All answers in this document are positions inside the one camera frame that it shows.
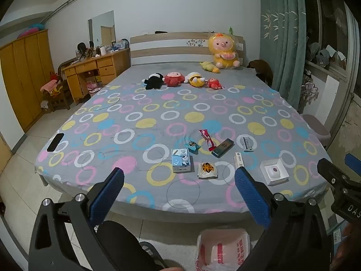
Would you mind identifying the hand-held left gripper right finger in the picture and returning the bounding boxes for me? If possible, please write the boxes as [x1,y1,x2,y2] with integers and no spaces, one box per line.
[234,166,335,271]

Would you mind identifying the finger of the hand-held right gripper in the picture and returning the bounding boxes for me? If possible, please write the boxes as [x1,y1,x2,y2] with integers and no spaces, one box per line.
[317,158,352,193]
[345,154,361,176]

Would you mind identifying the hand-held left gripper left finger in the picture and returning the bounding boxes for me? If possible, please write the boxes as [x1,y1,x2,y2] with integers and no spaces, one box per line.
[28,167,158,271]

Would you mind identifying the dark green box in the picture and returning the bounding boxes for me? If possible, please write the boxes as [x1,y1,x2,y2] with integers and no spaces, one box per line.
[211,138,234,158]

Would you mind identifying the white red plastic bag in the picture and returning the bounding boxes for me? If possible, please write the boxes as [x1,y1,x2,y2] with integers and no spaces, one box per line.
[195,227,251,271]

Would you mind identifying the blue snack packet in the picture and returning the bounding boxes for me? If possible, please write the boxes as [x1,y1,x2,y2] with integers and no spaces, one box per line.
[185,140,201,155]

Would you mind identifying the person's right hand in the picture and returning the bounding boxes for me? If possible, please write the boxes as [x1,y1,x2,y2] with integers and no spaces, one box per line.
[337,222,361,271]

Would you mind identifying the white square open box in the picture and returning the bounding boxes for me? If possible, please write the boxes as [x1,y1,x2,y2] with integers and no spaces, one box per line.
[260,159,289,186]

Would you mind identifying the orange white snack packet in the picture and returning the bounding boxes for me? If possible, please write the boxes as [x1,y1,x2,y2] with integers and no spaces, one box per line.
[198,162,218,179]

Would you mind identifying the pink round stool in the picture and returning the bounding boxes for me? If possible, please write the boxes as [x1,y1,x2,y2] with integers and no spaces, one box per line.
[302,114,331,149]

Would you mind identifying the silver white box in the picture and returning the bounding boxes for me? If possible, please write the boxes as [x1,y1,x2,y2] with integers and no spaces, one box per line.
[242,135,254,152]

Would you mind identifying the person's black trouser leg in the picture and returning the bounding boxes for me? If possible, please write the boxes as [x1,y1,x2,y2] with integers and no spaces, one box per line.
[96,220,165,271]

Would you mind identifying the red candy wrapper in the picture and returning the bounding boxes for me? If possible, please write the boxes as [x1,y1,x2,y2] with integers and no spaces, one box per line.
[199,129,216,151]

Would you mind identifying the dark slipper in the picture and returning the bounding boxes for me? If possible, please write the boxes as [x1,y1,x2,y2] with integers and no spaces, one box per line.
[139,241,167,269]

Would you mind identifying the black phone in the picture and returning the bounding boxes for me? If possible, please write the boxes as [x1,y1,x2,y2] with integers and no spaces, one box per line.
[46,133,65,152]

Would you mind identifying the light blue carton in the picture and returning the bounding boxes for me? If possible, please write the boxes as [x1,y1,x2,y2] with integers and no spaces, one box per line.
[172,148,191,173]

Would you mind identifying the pale floral ornament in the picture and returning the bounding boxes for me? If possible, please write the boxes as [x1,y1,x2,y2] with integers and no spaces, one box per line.
[301,76,320,110]

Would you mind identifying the bed with circle print sheet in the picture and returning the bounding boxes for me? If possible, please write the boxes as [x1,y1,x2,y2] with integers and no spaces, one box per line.
[35,61,332,223]

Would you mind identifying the wooden chair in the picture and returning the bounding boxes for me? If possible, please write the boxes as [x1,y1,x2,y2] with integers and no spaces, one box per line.
[42,63,72,113]

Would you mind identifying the small red plush toy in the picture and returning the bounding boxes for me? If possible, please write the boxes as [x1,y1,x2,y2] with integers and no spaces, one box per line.
[207,77,225,91]

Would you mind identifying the black plush toy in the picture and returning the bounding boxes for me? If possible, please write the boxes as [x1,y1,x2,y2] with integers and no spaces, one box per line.
[144,73,165,91]

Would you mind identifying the pink clothes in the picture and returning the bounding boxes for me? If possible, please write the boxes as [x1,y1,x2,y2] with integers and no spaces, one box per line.
[40,79,63,96]

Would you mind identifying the yellow white plush toy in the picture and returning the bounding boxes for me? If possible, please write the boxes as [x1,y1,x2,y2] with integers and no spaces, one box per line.
[184,72,206,88]

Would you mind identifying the yellow wooden desk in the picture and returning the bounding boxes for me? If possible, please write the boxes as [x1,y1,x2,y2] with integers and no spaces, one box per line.
[62,48,132,105]

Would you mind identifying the yellow green plush toy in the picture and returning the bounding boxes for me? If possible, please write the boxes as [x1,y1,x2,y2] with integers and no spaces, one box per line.
[200,61,221,74]

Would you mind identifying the window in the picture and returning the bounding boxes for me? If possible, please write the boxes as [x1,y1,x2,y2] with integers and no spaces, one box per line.
[310,0,356,77]

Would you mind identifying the green leaf print curtain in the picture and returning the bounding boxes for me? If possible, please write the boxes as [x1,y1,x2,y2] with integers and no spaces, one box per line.
[258,0,308,113]

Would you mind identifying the yellow wooden wardrobe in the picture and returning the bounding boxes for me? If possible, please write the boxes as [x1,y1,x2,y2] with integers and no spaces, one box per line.
[0,30,56,133]

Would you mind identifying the large yellow pig plush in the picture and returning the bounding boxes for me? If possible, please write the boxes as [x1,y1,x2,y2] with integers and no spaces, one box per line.
[208,33,243,69]

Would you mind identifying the striped wooden headboard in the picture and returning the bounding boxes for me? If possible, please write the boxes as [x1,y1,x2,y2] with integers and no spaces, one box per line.
[130,32,244,67]

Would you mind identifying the wall mirror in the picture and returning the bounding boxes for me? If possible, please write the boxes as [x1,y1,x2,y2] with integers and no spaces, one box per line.
[87,10,116,47]

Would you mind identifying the pink blue inflatable ring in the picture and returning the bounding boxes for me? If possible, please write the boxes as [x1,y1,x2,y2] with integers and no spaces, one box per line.
[17,23,47,39]

